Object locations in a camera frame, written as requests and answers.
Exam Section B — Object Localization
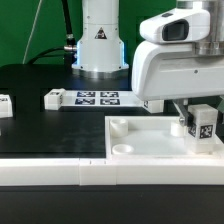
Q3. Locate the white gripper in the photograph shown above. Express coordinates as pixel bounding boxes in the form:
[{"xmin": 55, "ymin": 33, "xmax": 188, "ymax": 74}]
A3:
[{"xmin": 132, "ymin": 8, "xmax": 224, "ymax": 126}]

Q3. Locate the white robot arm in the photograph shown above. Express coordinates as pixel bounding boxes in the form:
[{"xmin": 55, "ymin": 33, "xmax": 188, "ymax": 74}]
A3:
[{"xmin": 72, "ymin": 0, "xmax": 224, "ymax": 121}]

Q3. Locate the white obstacle fence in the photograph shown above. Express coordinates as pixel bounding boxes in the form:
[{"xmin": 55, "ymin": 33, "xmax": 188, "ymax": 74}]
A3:
[{"xmin": 0, "ymin": 156, "xmax": 224, "ymax": 186}]

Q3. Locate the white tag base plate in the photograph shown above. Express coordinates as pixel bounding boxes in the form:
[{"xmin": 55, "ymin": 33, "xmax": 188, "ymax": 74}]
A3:
[{"xmin": 62, "ymin": 91, "xmax": 142, "ymax": 107}]

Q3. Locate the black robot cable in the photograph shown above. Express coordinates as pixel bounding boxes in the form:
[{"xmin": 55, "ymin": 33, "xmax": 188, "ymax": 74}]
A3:
[{"xmin": 27, "ymin": 0, "xmax": 78, "ymax": 66}]

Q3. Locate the thin white cable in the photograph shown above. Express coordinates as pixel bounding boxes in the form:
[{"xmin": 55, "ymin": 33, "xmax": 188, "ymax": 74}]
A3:
[{"xmin": 22, "ymin": 0, "xmax": 44, "ymax": 65}]

